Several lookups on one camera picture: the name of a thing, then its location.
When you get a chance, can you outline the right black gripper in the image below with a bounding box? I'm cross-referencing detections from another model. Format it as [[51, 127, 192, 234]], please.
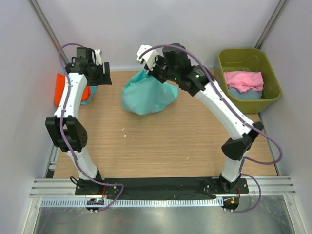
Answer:
[[144, 55, 178, 85]]

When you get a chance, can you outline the teal t shirt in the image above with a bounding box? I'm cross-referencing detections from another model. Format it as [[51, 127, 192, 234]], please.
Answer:
[[121, 69, 179, 116]]

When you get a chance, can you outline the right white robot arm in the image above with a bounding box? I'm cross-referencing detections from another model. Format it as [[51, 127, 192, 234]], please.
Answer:
[[137, 43, 263, 193]]

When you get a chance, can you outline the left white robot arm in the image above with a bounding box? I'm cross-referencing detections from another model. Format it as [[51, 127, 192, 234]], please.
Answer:
[[45, 45, 112, 195]]

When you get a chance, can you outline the light blue folded t shirt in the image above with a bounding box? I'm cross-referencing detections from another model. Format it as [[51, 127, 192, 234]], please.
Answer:
[[80, 86, 97, 105]]

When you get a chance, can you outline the orange folded t shirt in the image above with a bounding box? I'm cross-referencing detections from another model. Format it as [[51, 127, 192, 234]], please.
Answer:
[[53, 73, 92, 108]]

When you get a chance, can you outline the grey blue t shirt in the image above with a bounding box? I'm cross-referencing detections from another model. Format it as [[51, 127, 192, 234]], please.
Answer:
[[229, 87, 262, 100]]

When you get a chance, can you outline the pink t shirt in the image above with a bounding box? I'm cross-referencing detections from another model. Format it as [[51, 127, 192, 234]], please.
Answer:
[[224, 71, 264, 93]]

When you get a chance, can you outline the olive green plastic bin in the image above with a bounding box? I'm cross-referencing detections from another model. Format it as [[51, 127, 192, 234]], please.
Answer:
[[217, 48, 282, 114]]

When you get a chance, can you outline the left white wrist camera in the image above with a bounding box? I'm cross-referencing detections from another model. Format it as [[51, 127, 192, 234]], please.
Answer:
[[95, 49, 102, 65]]

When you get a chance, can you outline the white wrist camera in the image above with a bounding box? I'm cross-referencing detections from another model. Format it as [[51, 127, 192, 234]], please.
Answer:
[[136, 44, 159, 71], [95, 49, 102, 65]]

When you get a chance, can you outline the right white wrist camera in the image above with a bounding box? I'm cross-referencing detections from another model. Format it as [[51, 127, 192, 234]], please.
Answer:
[[136, 44, 159, 71]]

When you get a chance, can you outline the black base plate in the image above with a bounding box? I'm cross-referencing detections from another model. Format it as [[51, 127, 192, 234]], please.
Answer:
[[74, 176, 249, 195]]

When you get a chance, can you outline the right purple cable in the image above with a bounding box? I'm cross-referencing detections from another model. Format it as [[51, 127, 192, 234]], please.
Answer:
[[137, 44, 284, 215]]

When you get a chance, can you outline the slotted cable duct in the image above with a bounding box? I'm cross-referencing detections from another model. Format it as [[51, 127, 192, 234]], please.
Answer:
[[40, 197, 223, 208]]

